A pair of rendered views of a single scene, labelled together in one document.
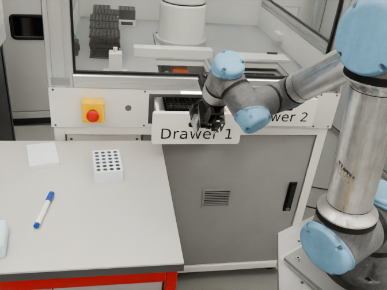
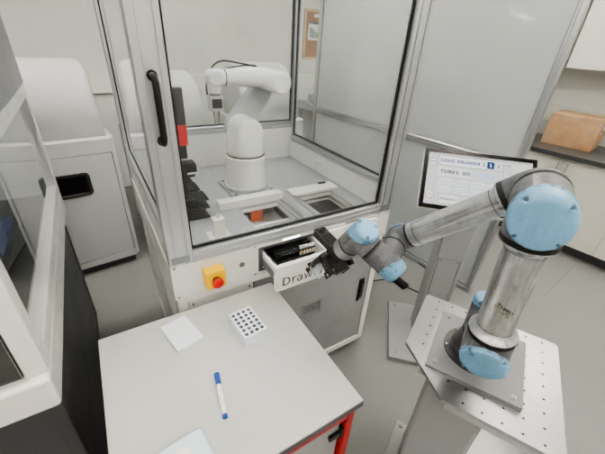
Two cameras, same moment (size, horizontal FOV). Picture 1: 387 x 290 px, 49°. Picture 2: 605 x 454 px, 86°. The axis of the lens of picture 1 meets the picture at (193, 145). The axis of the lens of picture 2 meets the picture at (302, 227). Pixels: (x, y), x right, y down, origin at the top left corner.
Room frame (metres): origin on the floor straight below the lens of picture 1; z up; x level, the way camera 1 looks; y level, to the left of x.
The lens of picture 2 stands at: (0.28, 0.38, 1.63)
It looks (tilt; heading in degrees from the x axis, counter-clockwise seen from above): 30 degrees down; 339
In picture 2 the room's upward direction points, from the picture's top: 4 degrees clockwise
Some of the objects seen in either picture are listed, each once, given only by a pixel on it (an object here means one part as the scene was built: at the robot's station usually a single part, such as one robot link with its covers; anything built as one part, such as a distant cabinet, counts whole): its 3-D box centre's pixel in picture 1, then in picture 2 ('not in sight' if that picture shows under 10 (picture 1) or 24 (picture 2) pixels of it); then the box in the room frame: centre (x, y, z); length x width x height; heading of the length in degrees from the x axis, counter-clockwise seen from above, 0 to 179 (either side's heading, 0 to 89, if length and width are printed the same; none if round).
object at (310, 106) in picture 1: (277, 111); (351, 234); (1.39, -0.29, 0.87); 0.29 x 0.02 x 0.11; 102
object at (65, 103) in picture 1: (182, 63); (252, 203); (1.81, 0.09, 0.87); 1.02 x 0.95 x 0.14; 102
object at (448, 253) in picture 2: not in sight; (444, 274); (1.39, -0.94, 0.51); 0.50 x 0.45 x 1.02; 148
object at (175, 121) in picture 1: (197, 128); (308, 268); (1.20, -0.01, 0.87); 0.29 x 0.02 x 0.11; 102
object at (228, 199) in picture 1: (177, 153); (256, 274); (1.80, 0.07, 0.40); 1.03 x 0.95 x 0.80; 102
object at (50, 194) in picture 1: (44, 209); (221, 394); (0.85, 0.37, 0.77); 0.14 x 0.02 x 0.02; 3
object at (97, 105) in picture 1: (93, 110); (214, 276); (1.24, 0.34, 0.88); 0.07 x 0.05 x 0.07; 102
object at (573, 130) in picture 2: not in sight; (575, 130); (2.37, -3.12, 1.04); 0.41 x 0.32 x 0.28; 19
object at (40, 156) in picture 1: (42, 155); (182, 333); (1.10, 0.47, 0.77); 0.13 x 0.09 x 0.02; 25
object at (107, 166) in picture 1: (107, 165); (247, 325); (1.07, 0.26, 0.78); 0.12 x 0.08 x 0.04; 18
